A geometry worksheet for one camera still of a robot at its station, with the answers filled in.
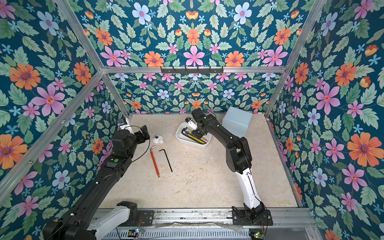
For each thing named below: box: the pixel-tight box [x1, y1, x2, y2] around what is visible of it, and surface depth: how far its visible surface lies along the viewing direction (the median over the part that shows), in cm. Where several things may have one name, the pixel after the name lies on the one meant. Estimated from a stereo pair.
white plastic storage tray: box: [175, 122, 212, 148], surface depth 100 cm
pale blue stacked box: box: [222, 106, 253, 139], surface depth 100 cm
